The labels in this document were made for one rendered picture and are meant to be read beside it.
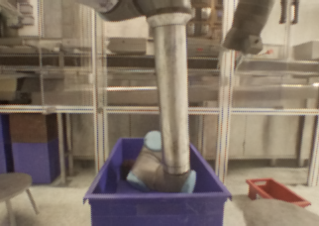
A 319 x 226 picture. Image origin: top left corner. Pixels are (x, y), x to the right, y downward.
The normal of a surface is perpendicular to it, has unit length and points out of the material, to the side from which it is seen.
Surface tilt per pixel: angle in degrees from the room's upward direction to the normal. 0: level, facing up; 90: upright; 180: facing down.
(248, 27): 122
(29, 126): 90
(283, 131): 90
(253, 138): 90
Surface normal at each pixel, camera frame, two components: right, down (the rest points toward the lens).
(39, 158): 0.04, 0.13
